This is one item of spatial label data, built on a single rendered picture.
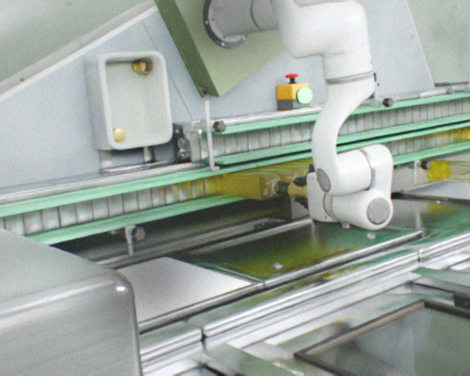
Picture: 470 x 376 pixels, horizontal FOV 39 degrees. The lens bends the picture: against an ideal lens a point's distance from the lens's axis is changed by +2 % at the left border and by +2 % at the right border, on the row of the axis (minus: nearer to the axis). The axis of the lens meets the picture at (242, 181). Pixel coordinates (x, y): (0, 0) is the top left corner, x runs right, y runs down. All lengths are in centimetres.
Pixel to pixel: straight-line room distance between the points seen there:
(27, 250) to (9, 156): 142
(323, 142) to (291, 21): 21
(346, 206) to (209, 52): 66
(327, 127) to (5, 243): 101
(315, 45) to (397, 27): 125
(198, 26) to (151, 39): 13
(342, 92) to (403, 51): 125
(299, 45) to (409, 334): 51
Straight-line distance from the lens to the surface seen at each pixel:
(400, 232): 156
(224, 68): 175
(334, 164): 116
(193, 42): 171
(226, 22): 170
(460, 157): 245
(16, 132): 158
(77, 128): 164
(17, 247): 16
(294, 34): 115
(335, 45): 116
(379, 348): 108
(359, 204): 121
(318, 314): 119
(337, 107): 117
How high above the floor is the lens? 224
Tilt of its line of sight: 52 degrees down
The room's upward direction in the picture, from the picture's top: 97 degrees clockwise
